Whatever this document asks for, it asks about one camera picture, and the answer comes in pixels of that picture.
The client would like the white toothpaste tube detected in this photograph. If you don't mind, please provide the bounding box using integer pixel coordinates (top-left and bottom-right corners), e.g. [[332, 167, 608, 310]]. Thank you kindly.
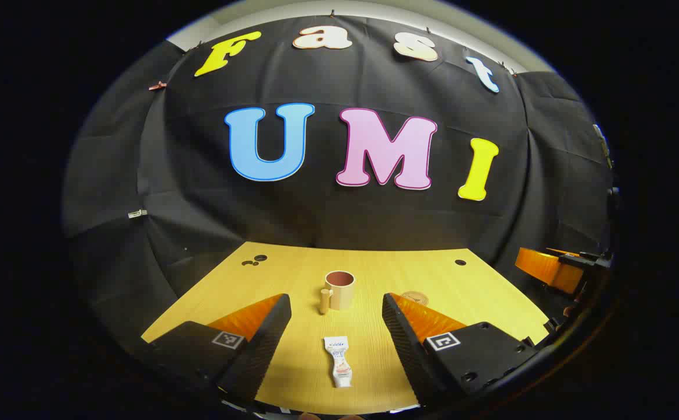
[[324, 336, 354, 389]]

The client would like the light wooden desktop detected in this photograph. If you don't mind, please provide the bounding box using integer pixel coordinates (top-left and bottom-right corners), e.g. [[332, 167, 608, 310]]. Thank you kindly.
[[141, 242, 550, 416]]

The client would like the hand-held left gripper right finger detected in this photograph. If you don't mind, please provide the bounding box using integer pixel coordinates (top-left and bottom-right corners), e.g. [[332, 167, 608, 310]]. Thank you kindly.
[[381, 293, 538, 409]]

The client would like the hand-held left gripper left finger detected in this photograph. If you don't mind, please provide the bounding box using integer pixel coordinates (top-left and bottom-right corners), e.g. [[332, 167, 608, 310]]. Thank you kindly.
[[144, 293, 292, 409]]

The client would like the beige cup with wooden handle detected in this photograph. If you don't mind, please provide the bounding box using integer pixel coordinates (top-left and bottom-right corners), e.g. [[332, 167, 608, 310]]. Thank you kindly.
[[318, 270, 356, 316]]

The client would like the grey metal clip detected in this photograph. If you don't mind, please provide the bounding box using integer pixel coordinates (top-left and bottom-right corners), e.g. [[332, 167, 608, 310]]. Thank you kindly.
[[593, 123, 614, 170]]

